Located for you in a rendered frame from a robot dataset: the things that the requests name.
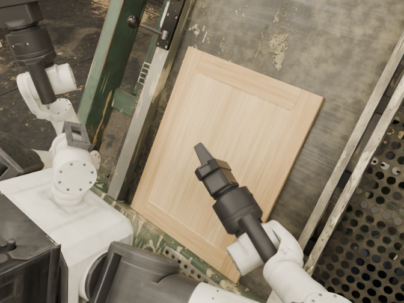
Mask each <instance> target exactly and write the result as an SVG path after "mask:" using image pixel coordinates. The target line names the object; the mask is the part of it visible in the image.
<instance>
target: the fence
mask: <svg viewBox="0 0 404 303"><path fill-rule="evenodd" d="M194 2H195V0H186V2H185V5H184V7H183V11H182V14H181V16H180V19H179V22H178V25H177V28H176V31H175V33H174V37H173V40H172V42H171V45H170V48H169V50H165V49H162V48H160V47H157V48H156V52H155V55H154V57H153V60H152V62H151V66H150V69H149V71H148V75H147V78H146V80H145V84H144V87H143V89H142V92H141V95H140V98H139V101H138V104H137V107H136V110H135V113H134V116H133V119H132V122H131V124H130V128H129V131H128V133H127V137H126V140H125V142H124V146H123V148H122V151H121V154H120V157H119V160H118V163H117V166H116V169H115V172H114V175H113V178H112V180H111V184H110V186H109V189H108V193H107V194H108V195H109V196H111V197H112V198H113V199H115V200H116V201H118V200H124V199H125V196H126V193H127V190H128V188H129V185H130V182H131V180H132V176H133V173H134V171H135V168H136V165H137V163H138V159H139V156H140V154H141V151H142V148H143V145H144V143H145V139H146V137H147V134H148V131H149V128H150V125H151V123H152V120H153V117H154V115H155V112H156V108H157V106H158V103H159V100H160V98H161V95H162V92H163V89H164V86H165V83H166V81H167V78H168V75H169V72H170V69H171V66H172V64H173V61H174V58H175V55H176V52H177V50H178V47H179V44H180V41H181V39H182V35H183V32H184V30H185V27H186V24H187V22H188V19H189V15H190V13H191V10H192V7H193V4H194Z"/></svg>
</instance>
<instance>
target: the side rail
mask: <svg viewBox="0 0 404 303"><path fill-rule="evenodd" d="M147 1H148V0H111V2H110V4H109V8H108V12H107V14H106V18H105V21H104V24H103V28H102V32H101V34H100V38H99V42H98V44H97V48H96V52H95V54H94V58H93V62H92V65H91V68H90V72H89V74H88V78H87V82H86V84H85V88H84V92H83V95H82V99H81V102H80V105H79V108H78V112H77V114H76V116H77V118H78V120H79V122H80V123H81V124H84V125H85V128H86V131H87V134H88V138H89V140H90V143H92V144H96V146H97V148H98V151H99V150H100V146H101V144H102V140H103V137H104V134H105V131H106V128H107V125H108V122H109V118H110V116H111V112H112V109H113V107H111V101H112V98H113V95H114V92H115V89H116V88H117V87H120V85H121V82H122V78H123V75H124V72H125V69H126V66H127V63H128V60H129V57H130V53H131V51H132V48H133V44H134V42H135V38H136V35H137V32H138V29H139V27H137V28H136V29H132V28H130V27H129V26H128V25H127V18H128V17H129V16H131V15H136V16H137V17H138V18H139V20H140V23H141V20H142V16H143V14H144V10H145V7H146V5H147Z"/></svg>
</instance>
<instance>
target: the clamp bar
mask: <svg viewBox="0 0 404 303"><path fill-rule="evenodd" d="M403 102H404V31H403V33H402V35H401V37H400V39H399V41H398V43H397V45H396V47H395V49H394V51H393V53H392V55H391V57H390V59H389V61H388V63H387V65H386V67H385V69H384V71H383V73H382V75H381V77H380V79H379V81H378V83H377V85H376V87H375V89H374V91H373V93H372V95H371V97H370V99H369V101H368V103H367V105H366V107H365V108H364V110H363V113H362V114H361V116H360V119H359V120H358V122H357V125H356V126H355V128H354V130H353V132H352V134H351V136H350V138H349V140H348V142H347V144H346V146H345V148H344V150H343V152H342V154H341V156H340V159H339V160H338V162H337V165H336V166H335V168H334V171H333V172H332V174H331V177H330V178H329V180H328V183H327V184H326V186H325V188H324V190H323V192H322V194H321V196H320V198H319V200H318V202H317V204H316V206H315V208H314V210H313V212H312V214H311V216H310V218H309V220H308V222H307V224H306V226H305V228H304V230H303V232H302V234H301V236H300V238H299V240H298V243H299V246H300V247H301V249H302V252H303V254H304V256H303V262H304V265H303V267H302V268H303V270H304V271H306V273H307V274H309V276H312V274H313V272H314V270H315V268H316V266H317V264H318V262H319V260H320V258H321V257H322V255H323V253H324V251H325V249H326V247H327V246H328V244H329V241H330V240H331V238H332V236H333V234H334V232H335V230H336V228H337V227H338V225H339V223H340V221H341V219H342V217H343V215H344V213H345V211H346V209H347V207H348V205H349V204H350V202H351V200H352V198H353V196H354V195H355V193H356V191H357V189H358V187H359V185H360V183H361V181H362V179H363V177H364V175H365V174H366V172H367V170H368V168H369V166H370V164H371V162H372V160H373V158H374V156H375V154H376V153H377V151H378V149H379V147H380V145H381V143H382V142H383V140H384V138H385V136H386V134H387V132H388V130H389V128H390V126H391V124H392V122H393V121H394V119H395V117H396V115H397V113H398V111H399V109H400V107H401V105H402V103H403ZM266 303H282V301H281V300H280V298H279V297H278V296H277V294H276V293H275V292H274V291H273V290H272V292H271V294H270V296H269V298H268V300H267V302H266Z"/></svg>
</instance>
